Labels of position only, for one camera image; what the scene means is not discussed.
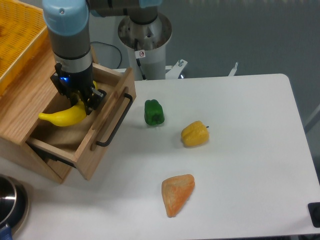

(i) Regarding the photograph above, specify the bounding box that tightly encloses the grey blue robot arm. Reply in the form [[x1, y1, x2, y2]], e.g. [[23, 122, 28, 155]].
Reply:
[[42, 0, 162, 115]]

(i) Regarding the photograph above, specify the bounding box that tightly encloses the black corner table clamp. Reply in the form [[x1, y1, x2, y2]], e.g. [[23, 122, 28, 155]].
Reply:
[[307, 202, 320, 228]]

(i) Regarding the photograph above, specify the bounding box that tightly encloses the wooden drawer cabinet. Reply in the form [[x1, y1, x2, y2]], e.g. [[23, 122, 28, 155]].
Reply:
[[0, 31, 100, 185]]

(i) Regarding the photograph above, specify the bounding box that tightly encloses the yellow plastic basket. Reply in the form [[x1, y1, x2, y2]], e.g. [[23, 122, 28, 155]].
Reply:
[[0, 0, 48, 94]]

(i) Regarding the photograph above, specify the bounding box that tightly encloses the black drawer handle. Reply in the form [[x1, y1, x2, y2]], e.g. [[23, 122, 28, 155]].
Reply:
[[95, 92, 134, 147]]

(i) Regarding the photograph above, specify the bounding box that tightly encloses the open wooden top drawer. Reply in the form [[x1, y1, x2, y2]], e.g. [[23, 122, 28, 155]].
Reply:
[[26, 64, 136, 183]]

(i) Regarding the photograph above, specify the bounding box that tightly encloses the black cable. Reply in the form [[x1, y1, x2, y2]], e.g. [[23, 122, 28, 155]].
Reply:
[[89, 40, 123, 70]]

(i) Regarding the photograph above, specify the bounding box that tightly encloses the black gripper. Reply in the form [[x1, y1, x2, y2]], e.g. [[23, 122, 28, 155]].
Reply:
[[50, 62, 107, 116]]

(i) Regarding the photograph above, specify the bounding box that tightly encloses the blue pot handle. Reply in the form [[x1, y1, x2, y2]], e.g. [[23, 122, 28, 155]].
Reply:
[[0, 223, 13, 240]]

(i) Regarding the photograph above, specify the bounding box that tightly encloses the green toy bell pepper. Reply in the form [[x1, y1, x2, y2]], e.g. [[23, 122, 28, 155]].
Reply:
[[144, 99, 165, 126]]

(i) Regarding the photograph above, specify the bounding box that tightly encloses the steel pot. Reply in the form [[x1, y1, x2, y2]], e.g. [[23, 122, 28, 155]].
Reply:
[[0, 174, 30, 236]]

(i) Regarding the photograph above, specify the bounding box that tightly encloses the yellow toy bell pepper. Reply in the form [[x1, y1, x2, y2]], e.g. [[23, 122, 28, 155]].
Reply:
[[180, 120, 210, 147]]

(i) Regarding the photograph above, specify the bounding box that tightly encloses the orange toy bread wedge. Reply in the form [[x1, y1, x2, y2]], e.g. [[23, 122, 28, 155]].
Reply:
[[161, 174, 195, 218]]

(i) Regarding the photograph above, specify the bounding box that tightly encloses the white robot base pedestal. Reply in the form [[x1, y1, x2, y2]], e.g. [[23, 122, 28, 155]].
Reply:
[[118, 13, 172, 81]]

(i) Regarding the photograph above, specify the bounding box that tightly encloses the yellow toy banana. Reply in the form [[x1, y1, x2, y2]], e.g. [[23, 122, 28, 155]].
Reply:
[[38, 93, 88, 127]]

